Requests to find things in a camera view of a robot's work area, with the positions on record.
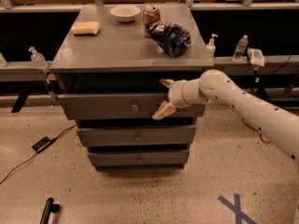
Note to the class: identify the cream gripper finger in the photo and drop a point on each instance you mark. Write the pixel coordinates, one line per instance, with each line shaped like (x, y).
(167, 82)
(166, 109)

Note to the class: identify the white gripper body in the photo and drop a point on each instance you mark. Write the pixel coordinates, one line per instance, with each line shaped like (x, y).
(175, 93)

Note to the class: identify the grey top drawer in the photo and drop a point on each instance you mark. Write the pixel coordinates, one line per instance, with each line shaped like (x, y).
(111, 105)

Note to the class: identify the grey drawer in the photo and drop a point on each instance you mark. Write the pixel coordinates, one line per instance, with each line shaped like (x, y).
(136, 136)
(111, 105)
(129, 158)

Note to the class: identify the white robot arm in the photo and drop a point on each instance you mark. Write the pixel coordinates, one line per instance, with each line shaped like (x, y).
(277, 124)

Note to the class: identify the grey bottom drawer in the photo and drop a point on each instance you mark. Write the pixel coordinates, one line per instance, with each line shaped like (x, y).
(129, 158)

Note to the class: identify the grey middle drawer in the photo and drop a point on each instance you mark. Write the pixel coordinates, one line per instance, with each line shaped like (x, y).
(136, 136)

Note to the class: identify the grey drawer cabinet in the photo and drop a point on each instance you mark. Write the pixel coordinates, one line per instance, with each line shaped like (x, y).
(121, 59)

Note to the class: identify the blue chip bag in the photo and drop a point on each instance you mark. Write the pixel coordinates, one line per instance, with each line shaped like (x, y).
(172, 38)

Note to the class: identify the right sanitizer pump bottle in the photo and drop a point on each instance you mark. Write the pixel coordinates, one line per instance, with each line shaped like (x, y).
(210, 46)

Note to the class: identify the sanitizer pump bottle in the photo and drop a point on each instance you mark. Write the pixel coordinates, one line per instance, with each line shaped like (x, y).
(210, 46)
(37, 59)

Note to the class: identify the brown soda can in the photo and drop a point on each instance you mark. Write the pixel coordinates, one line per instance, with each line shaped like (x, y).
(151, 14)

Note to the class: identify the clear water bottle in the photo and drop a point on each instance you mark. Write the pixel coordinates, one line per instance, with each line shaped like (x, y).
(240, 48)

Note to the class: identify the white ceramic bowl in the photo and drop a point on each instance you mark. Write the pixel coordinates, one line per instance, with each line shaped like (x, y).
(125, 13)

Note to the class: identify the white crumpled wipe packet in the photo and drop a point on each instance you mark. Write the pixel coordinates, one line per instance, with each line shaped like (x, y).
(256, 56)

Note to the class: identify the yellow sponge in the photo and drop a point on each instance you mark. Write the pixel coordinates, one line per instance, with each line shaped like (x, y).
(85, 28)

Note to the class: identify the black power adapter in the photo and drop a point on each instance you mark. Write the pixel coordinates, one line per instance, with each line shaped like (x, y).
(42, 144)

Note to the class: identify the left sanitizer pump bottle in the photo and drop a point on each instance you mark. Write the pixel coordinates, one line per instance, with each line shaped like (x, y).
(37, 59)

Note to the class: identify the black handle object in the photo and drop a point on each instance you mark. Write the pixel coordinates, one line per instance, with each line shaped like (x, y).
(50, 207)

